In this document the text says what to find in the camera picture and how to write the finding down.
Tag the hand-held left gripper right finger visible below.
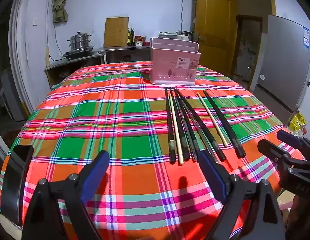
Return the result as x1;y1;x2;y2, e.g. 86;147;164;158
198;150;288;240

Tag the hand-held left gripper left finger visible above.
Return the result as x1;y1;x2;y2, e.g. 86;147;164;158
21;150;110;240

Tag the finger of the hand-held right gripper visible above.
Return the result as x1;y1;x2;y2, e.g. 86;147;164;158
257;139;310;178
276;129;310;161

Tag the thin black silver chopstick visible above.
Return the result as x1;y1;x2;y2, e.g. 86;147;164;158
174;87;219;164

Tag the light wooden chopstick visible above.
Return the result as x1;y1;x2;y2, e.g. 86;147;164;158
169;87;183;165
196;91;228;148

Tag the pink plastic utensil holder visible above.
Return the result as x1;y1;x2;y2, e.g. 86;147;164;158
149;37;202;85

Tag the person's right hand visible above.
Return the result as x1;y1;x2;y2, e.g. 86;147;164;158
286;194;310;240

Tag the yellow snack bag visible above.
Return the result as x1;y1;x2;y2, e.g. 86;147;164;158
287;112;307;137

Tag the plaid tablecloth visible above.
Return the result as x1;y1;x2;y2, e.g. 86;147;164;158
0;61;308;240

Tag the grey refrigerator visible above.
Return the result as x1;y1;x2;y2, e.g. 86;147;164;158
249;15;310;126

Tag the steel kitchen counter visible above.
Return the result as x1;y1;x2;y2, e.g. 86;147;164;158
44;45;153;88

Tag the black induction cooker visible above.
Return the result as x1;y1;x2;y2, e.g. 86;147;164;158
63;46;95;60

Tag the steel steamer pot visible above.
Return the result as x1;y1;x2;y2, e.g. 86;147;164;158
67;31;93;52

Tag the steel electric kettle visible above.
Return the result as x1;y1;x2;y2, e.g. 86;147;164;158
176;30;194;41

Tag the wooden cutting board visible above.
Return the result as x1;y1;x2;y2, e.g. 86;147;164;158
103;17;129;48

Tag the hanging green cloth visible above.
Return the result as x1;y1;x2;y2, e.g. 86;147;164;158
51;0;69;24

